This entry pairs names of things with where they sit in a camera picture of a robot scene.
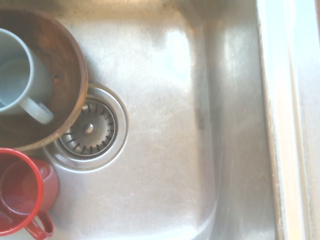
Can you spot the brown wooden bowl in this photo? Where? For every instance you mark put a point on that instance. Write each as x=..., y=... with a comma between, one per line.
x=63, y=50

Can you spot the metal sink drain strainer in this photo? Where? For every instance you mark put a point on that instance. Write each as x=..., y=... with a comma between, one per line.
x=100, y=127

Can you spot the grey-blue ceramic mug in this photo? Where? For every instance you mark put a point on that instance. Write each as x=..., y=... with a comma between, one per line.
x=37, y=75

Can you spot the stainless steel double sink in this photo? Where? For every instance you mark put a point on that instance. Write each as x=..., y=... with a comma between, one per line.
x=162, y=100

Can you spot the red mug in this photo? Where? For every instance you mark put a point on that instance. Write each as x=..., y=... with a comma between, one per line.
x=48, y=180

